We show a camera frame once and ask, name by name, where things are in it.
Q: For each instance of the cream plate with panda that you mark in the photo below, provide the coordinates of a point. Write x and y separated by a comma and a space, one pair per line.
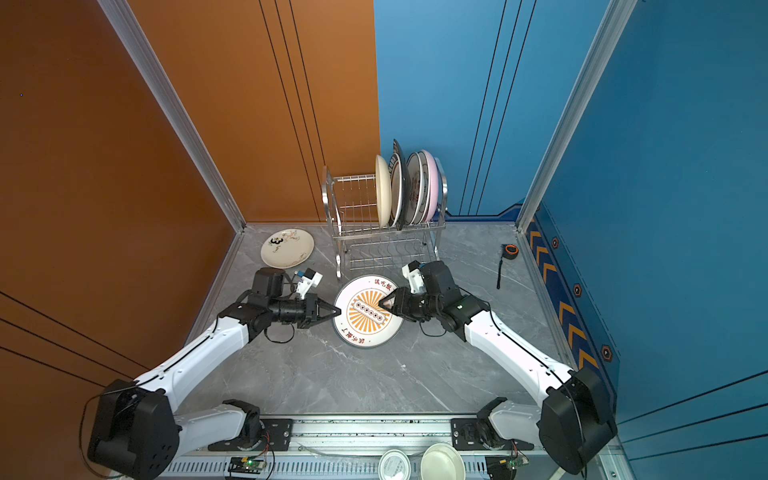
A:
287, 248

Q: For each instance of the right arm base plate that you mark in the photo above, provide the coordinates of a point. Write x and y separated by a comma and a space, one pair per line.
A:
475, 434

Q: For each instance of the green circuit board left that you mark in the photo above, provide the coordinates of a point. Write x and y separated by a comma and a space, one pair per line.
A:
246, 467

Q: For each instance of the plain cream plate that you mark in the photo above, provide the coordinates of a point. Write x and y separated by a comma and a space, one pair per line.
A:
383, 191

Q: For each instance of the dark square floral plate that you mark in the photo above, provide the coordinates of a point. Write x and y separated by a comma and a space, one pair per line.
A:
404, 161

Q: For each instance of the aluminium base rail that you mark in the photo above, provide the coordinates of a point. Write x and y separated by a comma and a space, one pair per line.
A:
350, 447

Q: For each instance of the white plate dark green rim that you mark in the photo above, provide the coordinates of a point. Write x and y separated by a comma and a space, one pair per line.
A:
395, 191

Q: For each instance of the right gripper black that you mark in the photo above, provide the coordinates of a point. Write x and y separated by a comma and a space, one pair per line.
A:
404, 300

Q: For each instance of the white plate orange sunburst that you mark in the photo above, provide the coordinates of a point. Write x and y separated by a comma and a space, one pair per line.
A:
362, 322

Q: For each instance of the white bowl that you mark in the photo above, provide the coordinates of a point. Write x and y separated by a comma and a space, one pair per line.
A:
441, 461

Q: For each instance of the steel two-tier dish rack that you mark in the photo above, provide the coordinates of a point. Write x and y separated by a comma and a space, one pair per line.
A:
361, 245

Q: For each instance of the pink plate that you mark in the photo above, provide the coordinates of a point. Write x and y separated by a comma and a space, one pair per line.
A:
435, 186

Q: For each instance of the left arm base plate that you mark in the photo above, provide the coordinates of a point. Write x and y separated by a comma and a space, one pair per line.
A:
273, 432

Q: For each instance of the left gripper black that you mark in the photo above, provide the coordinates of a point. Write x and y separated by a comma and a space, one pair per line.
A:
313, 310

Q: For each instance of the black orange tape roll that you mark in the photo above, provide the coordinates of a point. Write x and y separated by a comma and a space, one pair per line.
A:
508, 252

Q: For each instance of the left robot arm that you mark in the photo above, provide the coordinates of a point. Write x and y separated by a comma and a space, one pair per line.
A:
137, 431

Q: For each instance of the white plate red chinese characters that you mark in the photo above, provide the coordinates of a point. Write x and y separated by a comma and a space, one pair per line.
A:
415, 173

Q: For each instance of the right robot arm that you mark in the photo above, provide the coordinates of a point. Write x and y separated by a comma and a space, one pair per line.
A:
577, 418

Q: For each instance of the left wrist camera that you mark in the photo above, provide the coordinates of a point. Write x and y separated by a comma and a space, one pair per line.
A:
308, 279

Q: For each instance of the white round lid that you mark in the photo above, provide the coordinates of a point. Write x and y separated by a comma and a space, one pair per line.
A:
394, 465

